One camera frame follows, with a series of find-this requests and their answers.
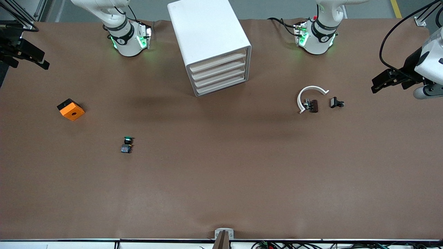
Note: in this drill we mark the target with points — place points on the grey metal bracket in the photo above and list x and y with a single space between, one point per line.
224 235

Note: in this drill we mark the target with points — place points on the white curved plastic piece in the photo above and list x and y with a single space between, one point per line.
304 91

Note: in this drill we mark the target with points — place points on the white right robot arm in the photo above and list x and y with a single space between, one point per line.
128 45

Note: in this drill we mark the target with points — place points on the orange switch box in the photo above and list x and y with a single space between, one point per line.
72 110

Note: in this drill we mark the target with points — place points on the aluminium frame profile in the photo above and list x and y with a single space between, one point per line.
28 26
419 21
41 10

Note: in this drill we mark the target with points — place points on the brown table cover mat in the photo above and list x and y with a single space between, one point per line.
221 173

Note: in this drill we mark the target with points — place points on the green push button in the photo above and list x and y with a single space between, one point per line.
127 145

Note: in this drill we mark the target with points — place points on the small black electrical part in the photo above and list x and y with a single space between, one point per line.
335 102

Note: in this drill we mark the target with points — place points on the black table edge rail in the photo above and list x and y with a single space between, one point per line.
104 240

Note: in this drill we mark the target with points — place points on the brown electrical part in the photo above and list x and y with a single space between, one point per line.
312 105

